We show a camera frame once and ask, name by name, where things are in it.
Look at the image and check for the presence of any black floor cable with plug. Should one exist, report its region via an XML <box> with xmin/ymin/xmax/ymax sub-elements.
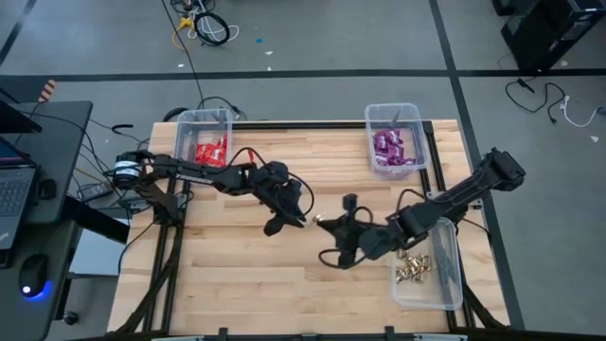
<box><xmin>505</xmin><ymin>78</ymin><xmax>567</xmax><ymax>125</ymax></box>

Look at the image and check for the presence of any large clear plastic bin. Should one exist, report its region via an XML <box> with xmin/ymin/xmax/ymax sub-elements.
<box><xmin>390</xmin><ymin>216</ymin><xmax>465</xmax><ymax>312</ymax></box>

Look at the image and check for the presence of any orange black striped object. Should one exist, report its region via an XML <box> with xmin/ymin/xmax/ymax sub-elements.
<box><xmin>38</xmin><ymin>79</ymin><xmax>58</xmax><ymax>104</ymax></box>

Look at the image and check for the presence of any black power adapter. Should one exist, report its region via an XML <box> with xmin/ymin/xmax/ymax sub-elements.
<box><xmin>78</xmin><ymin>182</ymin><xmax>115</xmax><ymax>203</ymax></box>

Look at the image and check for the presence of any white floor cable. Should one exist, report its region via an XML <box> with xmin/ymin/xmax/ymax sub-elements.
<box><xmin>561</xmin><ymin>96</ymin><xmax>603</xmax><ymax>129</ymax></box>

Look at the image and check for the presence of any dark laptop computer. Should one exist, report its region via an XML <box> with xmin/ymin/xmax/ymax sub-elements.
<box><xmin>0</xmin><ymin>135</ymin><xmax>38</xmax><ymax>250</ymax></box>

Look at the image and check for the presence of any white cable bundle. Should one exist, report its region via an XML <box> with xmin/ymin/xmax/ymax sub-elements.
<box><xmin>187</xmin><ymin>0</ymin><xmax>241</xmax><ymax>42</ymax></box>

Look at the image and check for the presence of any black monitor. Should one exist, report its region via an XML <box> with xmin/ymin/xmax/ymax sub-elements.
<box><xmin>0</xmin><ymin>87</ymin><xmax>44</xmax><ymax>135</ymax></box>

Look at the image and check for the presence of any black computer tower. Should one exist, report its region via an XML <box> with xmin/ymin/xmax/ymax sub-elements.
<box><xmin>491</xmin><ymin>0</ymin><xmax>606</xmax><ymax>73</ymax></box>

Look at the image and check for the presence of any coiled black cable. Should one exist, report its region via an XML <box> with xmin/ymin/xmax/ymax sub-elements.
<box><xmin>193</xmin><ymin>10</ymin><xmax>232</xmax><ymax>47</ymax></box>

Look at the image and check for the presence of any black computer mouse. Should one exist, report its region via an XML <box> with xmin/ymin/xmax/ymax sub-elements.
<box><xmin>18</xmin><ymin>253</ymin><xmax>49</xmax><ymax>298</ymax></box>

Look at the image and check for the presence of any small clear plastic bin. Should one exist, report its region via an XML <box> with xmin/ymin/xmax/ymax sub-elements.
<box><xmin>172</xmin><ymin>107</ymin><xmax>235</xmax><ymax>167</ymax></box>
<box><xmin>363</xmin><ymin>102</ymin><xmax>429</xmax><ymax>180</ymax></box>

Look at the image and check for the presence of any thick black cable loop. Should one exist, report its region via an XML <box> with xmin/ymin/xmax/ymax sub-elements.
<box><xmin>163</xmin><ymin>96</ymin><xmax>247</xmax><ymax>123</ymax></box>

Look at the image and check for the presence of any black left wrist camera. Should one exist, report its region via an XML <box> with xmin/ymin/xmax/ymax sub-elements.
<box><xmin>262</xmin><ymin>215</ymin><xmax>288</xmax><ymax>238</ymax></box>

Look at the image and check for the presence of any long black floor cable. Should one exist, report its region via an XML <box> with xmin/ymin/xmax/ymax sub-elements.
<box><xmin>160</xmin><ymin>0</ymin><xmax>207</xmax><ymax>115</ymax></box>

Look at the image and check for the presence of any yellow cable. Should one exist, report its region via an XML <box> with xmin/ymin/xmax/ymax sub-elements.
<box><xmin>75</xmin><ymin>165</ymin><xmax>113</xmax><ymax>188</ymax></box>
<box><xmin>169</xmin><ymin>16</ymin><xmax>193</xmax><ymax>51</ymax></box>

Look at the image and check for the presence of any small black desk device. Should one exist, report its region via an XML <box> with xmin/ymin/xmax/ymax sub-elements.
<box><xmin>37</xmin><ymin>177</ymin><xmax>59</xmax><ymax>201</ymax></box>

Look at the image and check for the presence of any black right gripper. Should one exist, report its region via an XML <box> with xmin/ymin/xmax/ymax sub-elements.
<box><xmin>315</xmin><ymin>192</ymin><xmax>381</xmax><ymax>260</ymax></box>

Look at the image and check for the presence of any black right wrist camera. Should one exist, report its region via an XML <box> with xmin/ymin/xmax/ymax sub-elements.
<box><xmin>336</xmin><ymin>249</ymin><xmax>358</xmax><ymax>271</ymax></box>

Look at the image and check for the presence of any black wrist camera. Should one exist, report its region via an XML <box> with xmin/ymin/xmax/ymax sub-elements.
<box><xmin>336</xmin><ymin>249</ymin><xmax>358</xmax><ymax>271</ymax></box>
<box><xmin>262</xmin><ymin>215</ymin><xmax>288</xmax><ymax>238</ymax></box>

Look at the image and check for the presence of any dark grey desk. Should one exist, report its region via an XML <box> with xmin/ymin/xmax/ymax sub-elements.
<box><xmin>0</xmin><ymin>100</ymin><xmax>95</xmax><ymax>341</ymax></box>

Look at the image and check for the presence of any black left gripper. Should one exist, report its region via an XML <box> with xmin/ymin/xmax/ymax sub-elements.
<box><xmin>254</xmin><ymin>160</ymin><xmax>313</xmax><ymax>230</ymax></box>

